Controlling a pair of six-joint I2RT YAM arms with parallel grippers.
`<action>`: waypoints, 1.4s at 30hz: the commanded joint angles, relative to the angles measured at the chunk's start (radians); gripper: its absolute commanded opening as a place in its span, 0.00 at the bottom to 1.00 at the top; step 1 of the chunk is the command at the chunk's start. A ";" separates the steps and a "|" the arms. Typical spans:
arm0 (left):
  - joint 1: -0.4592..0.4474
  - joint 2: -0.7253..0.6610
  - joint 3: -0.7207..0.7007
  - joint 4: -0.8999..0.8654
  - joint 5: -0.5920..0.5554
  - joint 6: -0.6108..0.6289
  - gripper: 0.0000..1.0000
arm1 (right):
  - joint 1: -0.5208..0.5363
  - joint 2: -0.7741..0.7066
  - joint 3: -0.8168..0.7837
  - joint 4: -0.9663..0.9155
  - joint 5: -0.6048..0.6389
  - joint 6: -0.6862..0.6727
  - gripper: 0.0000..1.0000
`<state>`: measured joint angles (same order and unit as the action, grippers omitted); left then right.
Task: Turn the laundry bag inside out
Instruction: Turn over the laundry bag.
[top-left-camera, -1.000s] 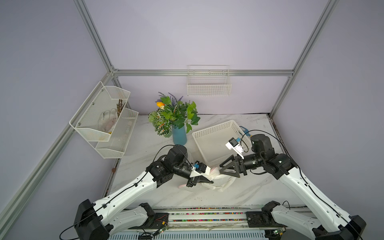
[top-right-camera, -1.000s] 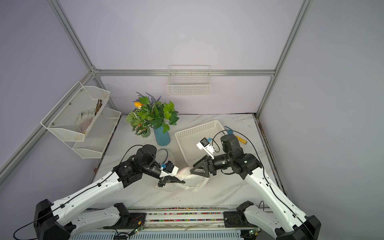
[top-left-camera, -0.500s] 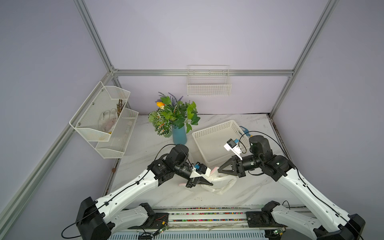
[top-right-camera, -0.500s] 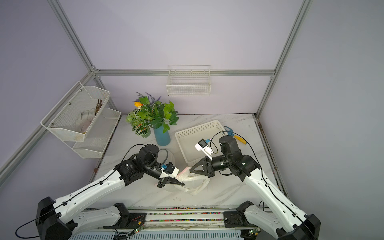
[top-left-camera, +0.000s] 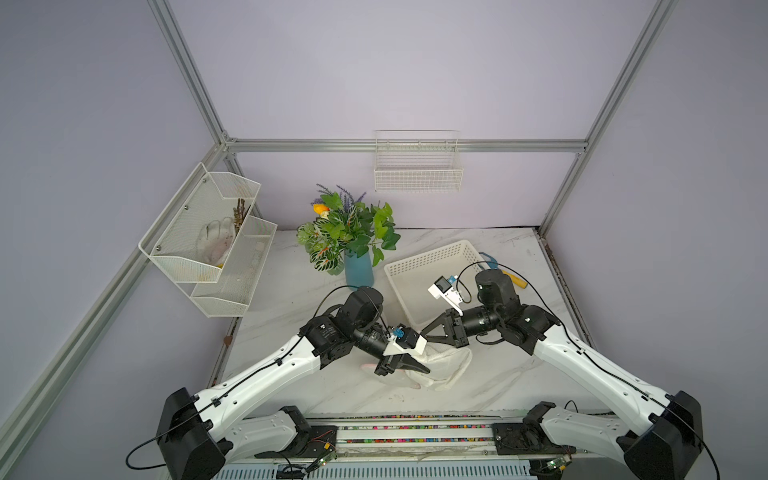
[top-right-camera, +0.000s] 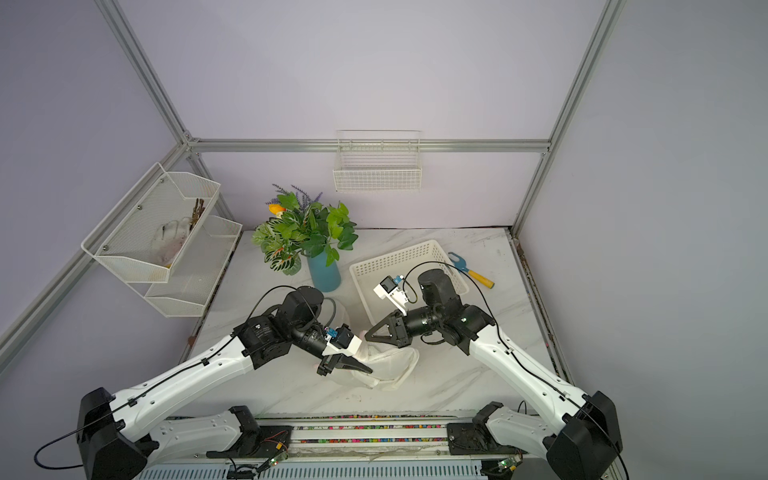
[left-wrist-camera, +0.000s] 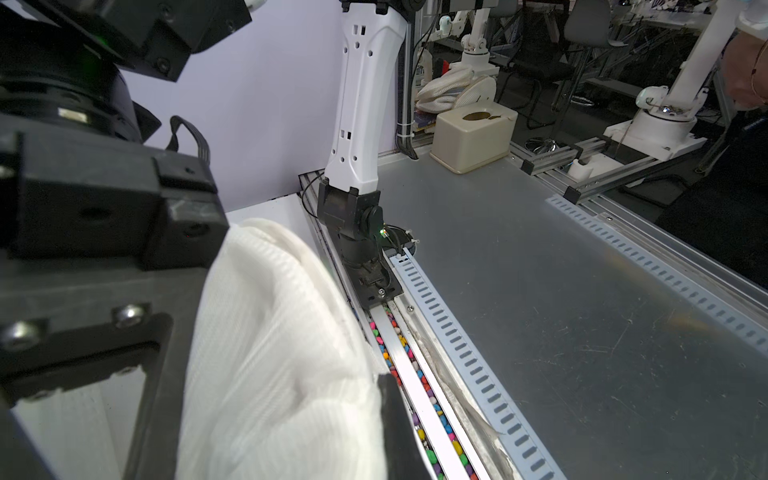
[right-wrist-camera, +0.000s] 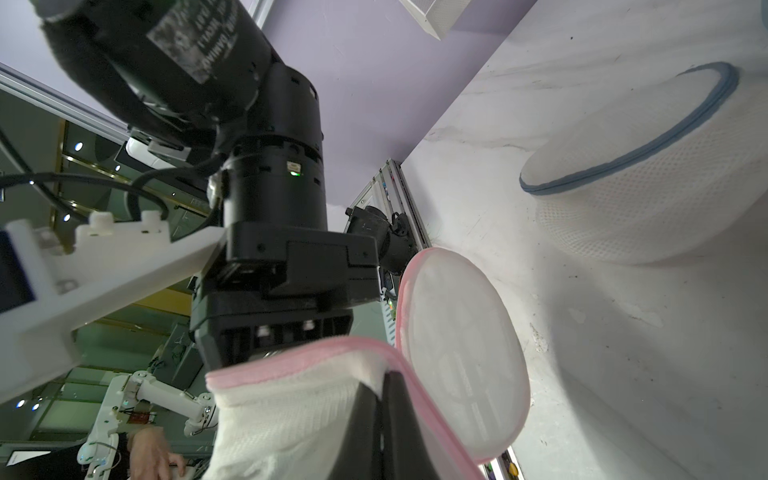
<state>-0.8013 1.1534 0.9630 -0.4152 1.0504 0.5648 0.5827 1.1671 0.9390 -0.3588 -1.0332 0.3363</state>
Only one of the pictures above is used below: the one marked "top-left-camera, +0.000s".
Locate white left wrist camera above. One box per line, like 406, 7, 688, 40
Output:
383, 325, 427, 356

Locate blue yellow garden fork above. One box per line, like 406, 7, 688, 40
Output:
479, 252, 528, 289

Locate white wire wall basket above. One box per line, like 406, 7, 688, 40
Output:
374, 130, 464, 193

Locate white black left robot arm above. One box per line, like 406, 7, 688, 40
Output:
153, 287, 429, 479

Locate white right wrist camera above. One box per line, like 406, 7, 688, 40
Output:
428, 276, 463, 316

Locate white mesh wall shelf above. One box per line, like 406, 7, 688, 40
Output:
191, 216, 277, 318
138, 163, 261, 284

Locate aluminium frame rail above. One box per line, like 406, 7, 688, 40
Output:
224, 139, 588, 153

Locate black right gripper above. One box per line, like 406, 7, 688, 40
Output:
420, 305, 502, 346

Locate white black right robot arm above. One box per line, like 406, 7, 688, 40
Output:
422, 269, 707, 479

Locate white mesh lower wall shelf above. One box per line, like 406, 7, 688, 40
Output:
191, 216, 277, 318

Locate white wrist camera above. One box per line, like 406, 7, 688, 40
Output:
428, 276, 463, 316
383, 325, 427, 356

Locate pink rimmed mesh laundry bag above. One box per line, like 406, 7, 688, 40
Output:
360, 343, 472, 391

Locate cream perforated plastic basket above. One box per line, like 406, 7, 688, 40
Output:
384, 240, 481, 330

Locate teal vase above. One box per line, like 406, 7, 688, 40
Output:
344, 251, 375, 287

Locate green artificial plant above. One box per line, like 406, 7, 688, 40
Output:
296, 185, 401, 275

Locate white mesh upper wall shelf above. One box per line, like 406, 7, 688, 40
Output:
138, 163, 261, 284

